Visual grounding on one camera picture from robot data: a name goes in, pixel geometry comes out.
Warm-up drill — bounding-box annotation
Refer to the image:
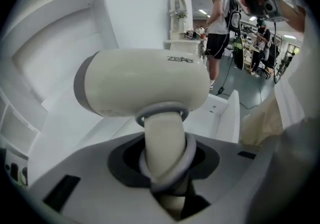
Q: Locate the person's right forearm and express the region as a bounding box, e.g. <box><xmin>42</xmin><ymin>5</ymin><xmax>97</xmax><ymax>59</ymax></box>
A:
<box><xmin>279</xmin><ymin>0</ymin><xmax>307</xmax><ymax>34</ymax></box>

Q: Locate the cream cylindrical device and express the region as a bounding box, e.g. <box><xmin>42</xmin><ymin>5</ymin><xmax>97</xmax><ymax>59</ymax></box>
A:
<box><xmin>73</xmin><ymin>48</ymin><xmax>211</xmax><ymax>220</ymax></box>

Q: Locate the white vanity table with mirror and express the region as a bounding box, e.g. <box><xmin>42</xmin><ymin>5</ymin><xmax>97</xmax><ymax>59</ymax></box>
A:
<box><xmin>163</xmin><ymin>0</ymin><xmax>209</xmax><ymax>67</ymax></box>

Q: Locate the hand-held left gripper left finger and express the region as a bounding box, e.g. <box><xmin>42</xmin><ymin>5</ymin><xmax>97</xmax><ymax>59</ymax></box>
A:
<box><xmin>27</xmin><ymin>132</ymin><xmax>176</xmax><ymax>224</ymax></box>

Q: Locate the person's cream clothing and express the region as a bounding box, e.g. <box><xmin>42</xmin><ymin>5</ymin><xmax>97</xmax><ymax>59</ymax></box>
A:
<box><xmin>241</xmin><ymin>42</ymin><xmax>313</xmax><ymax>143</ymax></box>

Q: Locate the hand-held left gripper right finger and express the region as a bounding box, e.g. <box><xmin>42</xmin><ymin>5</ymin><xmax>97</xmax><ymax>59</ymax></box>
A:
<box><xmin>179</xmin><ymin>135</ymin><xmax>266</xmax><ymax>224</ymax></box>

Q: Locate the black floor cable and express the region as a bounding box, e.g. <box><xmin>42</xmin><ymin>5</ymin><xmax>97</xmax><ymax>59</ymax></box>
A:
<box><xmin>216</xmin><ymin>35</ymin><xmax>266</xmax><ymax>110</ymax></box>

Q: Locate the large white drawer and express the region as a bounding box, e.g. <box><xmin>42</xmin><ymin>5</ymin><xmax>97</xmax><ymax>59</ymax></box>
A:
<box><xmin>184</xmin><ymin>89</ymin><xmax>241</xmax><ymax>144</ymax></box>

